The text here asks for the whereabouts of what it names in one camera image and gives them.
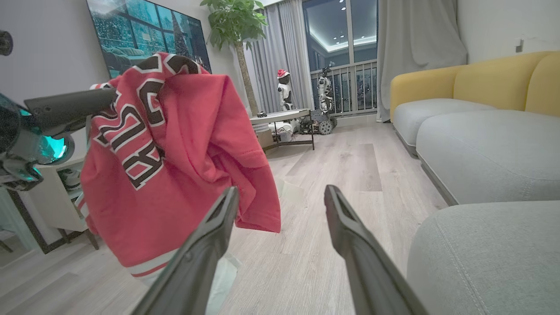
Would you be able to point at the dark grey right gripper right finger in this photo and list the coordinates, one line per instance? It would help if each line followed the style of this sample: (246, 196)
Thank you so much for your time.
(354, 249)

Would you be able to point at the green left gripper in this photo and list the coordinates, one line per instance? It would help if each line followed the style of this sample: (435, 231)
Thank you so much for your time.
(26, 148)

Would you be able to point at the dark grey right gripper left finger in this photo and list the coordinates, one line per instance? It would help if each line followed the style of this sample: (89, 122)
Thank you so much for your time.
(205, 253)

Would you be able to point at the red basketball jersey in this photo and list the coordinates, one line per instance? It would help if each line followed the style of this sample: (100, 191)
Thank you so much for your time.
(197, 144)

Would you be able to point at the wheeled robot with arm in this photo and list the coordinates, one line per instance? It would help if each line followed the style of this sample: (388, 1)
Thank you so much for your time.
(324, 89)

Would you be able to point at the white media cabinet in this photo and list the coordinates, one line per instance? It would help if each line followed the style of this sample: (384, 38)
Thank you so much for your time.
(52, 197)

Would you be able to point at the low grey coffee table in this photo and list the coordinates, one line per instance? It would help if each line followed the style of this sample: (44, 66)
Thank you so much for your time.
(280, 116)

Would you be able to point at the white balcony railing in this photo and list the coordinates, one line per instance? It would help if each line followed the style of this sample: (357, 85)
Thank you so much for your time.
(354, 87)

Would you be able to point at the yellow and grey sofa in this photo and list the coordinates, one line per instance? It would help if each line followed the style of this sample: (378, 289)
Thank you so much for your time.
(481, 148)

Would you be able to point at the humanoid figure with red hat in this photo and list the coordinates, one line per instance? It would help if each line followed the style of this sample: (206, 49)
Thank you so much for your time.
(285, 89)

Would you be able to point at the tall green potted plant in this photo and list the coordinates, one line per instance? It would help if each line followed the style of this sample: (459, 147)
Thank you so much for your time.
(232, 22)

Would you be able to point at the grey thick curtain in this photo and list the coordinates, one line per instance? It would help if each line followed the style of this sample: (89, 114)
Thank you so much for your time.
(411, 35)

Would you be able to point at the grey sheer curtain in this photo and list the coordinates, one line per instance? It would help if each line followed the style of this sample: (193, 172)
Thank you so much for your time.
(280, 39)

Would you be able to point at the wall-mounted television screen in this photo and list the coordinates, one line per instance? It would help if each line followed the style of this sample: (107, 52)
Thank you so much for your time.
(140, 26)

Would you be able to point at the grey wall socket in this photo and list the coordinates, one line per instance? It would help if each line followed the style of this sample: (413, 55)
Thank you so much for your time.
(519, 45)

